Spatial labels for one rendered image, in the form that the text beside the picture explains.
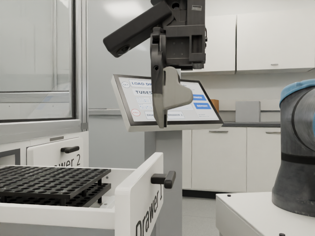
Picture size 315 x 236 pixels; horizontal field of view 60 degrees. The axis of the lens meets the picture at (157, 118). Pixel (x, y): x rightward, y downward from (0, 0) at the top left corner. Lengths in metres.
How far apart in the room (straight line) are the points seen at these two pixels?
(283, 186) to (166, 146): 0.86
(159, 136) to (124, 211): 1.02
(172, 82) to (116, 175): 0.26
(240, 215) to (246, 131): 2.75
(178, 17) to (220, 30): 3.27
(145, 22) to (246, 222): 0.36
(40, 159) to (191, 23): 0.51
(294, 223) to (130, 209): 0.28
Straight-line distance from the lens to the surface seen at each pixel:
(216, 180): 3.31
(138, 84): 1.33
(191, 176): 3.34
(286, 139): 0.56
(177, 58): 0.42
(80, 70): 1.02
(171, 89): 0.41
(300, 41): 3.76
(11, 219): 0.41
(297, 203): 0.55
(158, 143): 1.32
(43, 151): 0.77
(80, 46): 1.03
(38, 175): 0.54
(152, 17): 0.44
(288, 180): 0.56
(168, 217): 1.44
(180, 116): 1.29
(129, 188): 0.32
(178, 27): 0.42
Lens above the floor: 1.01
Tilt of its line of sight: 1 degrees down
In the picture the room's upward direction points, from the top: straight up
